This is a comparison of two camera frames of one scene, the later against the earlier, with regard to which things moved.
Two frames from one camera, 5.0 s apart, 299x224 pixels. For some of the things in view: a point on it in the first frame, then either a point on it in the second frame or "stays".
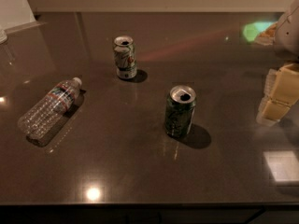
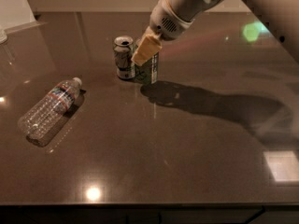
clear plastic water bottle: (42, 118) stays
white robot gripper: (288, 35) to (165, 20)
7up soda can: (125, 57) stays
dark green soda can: (179, 110) to (148, 73)
